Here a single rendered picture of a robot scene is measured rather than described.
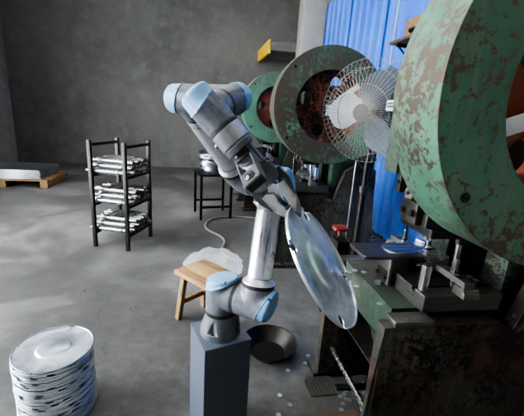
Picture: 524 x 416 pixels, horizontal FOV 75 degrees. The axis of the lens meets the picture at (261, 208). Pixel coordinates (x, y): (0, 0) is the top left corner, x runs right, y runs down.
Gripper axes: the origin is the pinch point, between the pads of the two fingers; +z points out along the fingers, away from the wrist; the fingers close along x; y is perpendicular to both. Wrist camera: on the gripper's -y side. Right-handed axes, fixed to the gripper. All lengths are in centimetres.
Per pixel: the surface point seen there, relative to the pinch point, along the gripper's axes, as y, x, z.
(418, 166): 12.5, -28.1, 11.6
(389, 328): 27, 7, 53
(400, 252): 52, -10, 46
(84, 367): 32, 114, 2
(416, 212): 52, -23, 37
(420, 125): 9.2, -33.1, 3.4
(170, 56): 643, 124, -294
